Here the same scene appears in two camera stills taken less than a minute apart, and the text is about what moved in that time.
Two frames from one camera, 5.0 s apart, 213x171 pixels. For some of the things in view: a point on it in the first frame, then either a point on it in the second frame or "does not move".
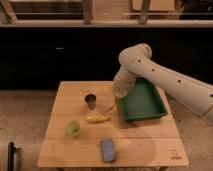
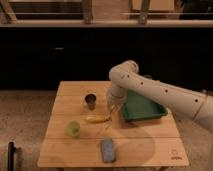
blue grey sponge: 107,150 does not move
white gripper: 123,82 -> 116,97
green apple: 73,129 does not move
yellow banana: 98,118 does not move
